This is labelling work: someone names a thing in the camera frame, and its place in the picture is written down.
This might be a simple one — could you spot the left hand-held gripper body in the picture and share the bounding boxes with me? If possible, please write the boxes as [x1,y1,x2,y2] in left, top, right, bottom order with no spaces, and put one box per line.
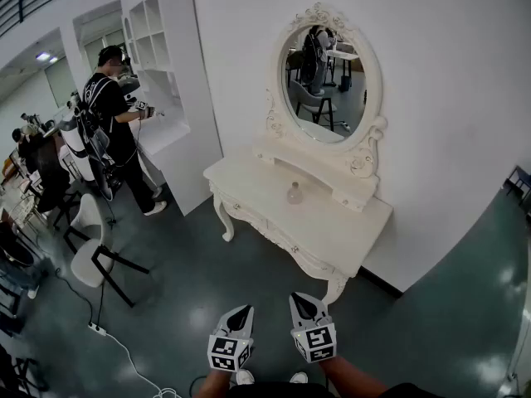
[207,328,255,373]

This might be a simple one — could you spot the white power strip cable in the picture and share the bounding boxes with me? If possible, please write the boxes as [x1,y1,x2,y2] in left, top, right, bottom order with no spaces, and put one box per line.
[105,332,183,398]

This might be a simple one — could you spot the person's left forearm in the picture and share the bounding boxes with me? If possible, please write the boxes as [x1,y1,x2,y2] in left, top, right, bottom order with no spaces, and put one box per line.
[192,367,234,398]

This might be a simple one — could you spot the dark round table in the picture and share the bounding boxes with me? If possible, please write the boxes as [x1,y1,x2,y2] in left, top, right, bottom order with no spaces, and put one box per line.
[0,221,35,269]

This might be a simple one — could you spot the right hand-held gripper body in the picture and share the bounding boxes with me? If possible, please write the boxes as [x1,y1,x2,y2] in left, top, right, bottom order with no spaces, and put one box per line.
[290,321,336,364]

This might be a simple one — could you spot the person's black clothing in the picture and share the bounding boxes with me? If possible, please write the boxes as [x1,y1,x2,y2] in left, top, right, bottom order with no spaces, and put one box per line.
[226,381,445,398]

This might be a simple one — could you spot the white shelf cabinet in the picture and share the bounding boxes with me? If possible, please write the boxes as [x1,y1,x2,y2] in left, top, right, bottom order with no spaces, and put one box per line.
[122,0,225,217]

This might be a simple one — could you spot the white dressing table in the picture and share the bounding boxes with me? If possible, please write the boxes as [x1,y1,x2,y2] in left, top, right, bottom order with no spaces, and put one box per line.
[202,133,394,306]

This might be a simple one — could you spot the dark blue stool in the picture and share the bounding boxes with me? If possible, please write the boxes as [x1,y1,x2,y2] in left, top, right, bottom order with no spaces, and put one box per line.
[503,166,531,214]

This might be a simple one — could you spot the oval mirror ornate white frame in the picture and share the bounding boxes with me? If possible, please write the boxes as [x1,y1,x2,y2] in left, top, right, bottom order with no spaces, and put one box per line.
[265,2,389,180]

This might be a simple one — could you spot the white chair black legs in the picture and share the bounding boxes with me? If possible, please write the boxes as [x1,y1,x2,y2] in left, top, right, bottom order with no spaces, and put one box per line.
[62,192,150,308]

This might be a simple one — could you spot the person's right forearm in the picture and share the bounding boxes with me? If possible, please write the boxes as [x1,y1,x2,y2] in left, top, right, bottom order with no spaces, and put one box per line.
[319,354,391,398]

